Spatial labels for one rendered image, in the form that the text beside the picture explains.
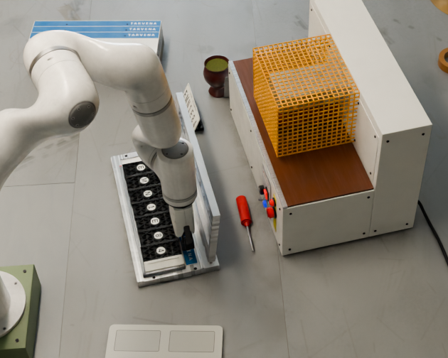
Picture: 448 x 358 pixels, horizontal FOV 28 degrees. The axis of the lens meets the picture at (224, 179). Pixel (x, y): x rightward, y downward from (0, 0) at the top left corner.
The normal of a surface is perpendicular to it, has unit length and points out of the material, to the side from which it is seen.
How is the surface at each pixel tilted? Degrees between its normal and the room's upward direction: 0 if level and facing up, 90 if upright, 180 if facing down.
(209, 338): 0
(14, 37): 0
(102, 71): 83
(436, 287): 0
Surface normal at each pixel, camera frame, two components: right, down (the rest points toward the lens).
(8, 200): -0.04, -0.67
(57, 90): -0.42, -0.30
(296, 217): 0.23, 0.72
